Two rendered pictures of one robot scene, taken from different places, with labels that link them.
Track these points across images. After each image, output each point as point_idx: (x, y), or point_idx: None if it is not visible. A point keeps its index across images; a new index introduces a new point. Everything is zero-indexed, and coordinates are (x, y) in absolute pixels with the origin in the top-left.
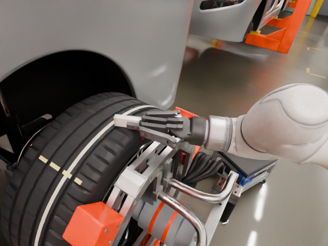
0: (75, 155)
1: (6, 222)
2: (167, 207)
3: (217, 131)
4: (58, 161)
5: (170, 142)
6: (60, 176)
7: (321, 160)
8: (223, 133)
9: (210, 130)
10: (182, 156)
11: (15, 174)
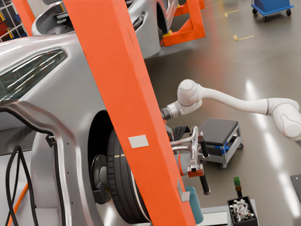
0: None
1: (115, 192)
2: (174, 157)
3: (173, 108)
4: (123, 153)
5: None
6: None
7: (202, 96)
8: (175, 108)
9: (170, 109)
10: None
11: (109, 169)
